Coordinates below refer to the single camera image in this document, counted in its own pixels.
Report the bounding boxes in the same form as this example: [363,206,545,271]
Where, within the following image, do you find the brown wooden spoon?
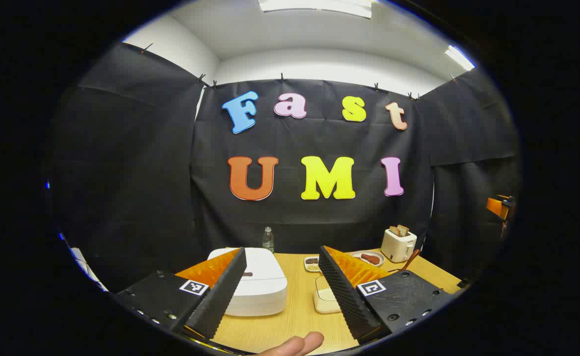
[388,249,422,273]

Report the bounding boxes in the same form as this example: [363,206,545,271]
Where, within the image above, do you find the white round plate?
[350,250,385,267]

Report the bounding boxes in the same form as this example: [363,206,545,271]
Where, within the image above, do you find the white rice cooker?
[207,247,288,317]

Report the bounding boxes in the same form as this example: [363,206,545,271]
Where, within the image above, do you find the large ceiling light panel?
[258,0,373,19]

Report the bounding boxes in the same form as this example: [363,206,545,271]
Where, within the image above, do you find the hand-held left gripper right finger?
[318,246,454,345]

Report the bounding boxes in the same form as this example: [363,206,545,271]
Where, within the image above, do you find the white toaster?
[381,228,417,263]

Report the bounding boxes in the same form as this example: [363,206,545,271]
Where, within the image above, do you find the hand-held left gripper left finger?
[115,247,248,342]

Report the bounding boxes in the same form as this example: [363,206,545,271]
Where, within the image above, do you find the small ceiling light panel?
[445,45,476,71]

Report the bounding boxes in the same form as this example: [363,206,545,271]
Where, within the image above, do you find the black backdrop cloth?
[53,42,520,292]

